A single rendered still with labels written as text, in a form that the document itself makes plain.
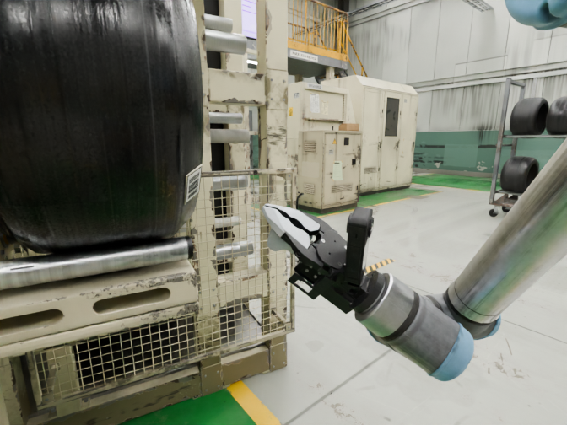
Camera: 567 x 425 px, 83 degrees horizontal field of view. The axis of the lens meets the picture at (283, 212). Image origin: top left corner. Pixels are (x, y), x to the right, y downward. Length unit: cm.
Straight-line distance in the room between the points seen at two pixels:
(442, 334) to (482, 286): 12
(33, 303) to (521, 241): 70
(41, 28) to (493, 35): 1189
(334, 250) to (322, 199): 441
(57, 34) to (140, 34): 9
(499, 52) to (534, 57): 89
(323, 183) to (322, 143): 58
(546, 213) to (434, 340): 22
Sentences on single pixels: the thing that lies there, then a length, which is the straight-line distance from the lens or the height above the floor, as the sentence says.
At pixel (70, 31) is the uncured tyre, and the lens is 47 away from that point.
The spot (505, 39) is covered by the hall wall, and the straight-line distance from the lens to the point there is 1196.
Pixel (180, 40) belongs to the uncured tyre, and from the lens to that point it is 50.
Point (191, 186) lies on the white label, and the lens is 54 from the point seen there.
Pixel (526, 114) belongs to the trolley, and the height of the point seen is 144.
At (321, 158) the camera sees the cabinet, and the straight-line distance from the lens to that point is 482.
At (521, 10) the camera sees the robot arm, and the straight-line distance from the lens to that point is 32.
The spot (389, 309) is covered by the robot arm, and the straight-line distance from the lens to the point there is 50.
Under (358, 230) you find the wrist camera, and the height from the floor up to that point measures 99.
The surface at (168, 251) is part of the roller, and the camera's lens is 62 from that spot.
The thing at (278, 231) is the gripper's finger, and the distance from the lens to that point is 47.
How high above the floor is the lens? 110
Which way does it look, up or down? 13 degrees down
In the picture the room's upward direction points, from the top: straight up
